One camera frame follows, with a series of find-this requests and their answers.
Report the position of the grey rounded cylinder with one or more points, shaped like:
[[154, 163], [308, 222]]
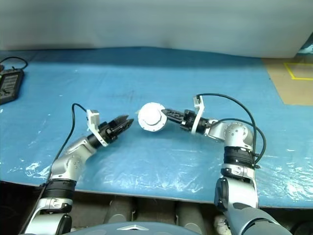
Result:
[[119, 213], [192, 216]]

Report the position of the silver motor stator housing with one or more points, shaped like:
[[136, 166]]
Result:
[[150, 118]]

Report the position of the blue plastic table cover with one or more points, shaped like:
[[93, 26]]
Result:
[[146, 159]]

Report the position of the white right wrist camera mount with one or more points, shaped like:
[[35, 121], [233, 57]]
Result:
[[198, 117]]

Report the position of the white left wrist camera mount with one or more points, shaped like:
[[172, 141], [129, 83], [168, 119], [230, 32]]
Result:
[[93, 120]]

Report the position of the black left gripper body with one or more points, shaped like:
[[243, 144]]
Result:
[[108, 133]]

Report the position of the white sneaker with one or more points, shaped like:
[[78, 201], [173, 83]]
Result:
[[221, 224]]

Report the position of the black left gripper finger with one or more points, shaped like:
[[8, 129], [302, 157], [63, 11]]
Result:
[[122, 120], [126, 127]]

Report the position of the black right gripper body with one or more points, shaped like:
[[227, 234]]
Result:
[[188, 121]]

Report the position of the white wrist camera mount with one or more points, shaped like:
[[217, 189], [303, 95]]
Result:
[[198, 117], [93, 120]]

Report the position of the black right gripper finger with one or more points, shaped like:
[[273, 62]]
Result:
[[173, 113], [176, 120]]

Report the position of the black keypad device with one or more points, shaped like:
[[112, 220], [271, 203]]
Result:
[[11, 85]]

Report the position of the white backdrop sheet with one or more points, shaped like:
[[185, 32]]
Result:
[[146, 22]]

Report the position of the grey robot torso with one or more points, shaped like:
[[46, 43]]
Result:
[[132, 230]]

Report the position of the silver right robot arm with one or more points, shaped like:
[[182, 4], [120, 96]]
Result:
[[234, 132]]

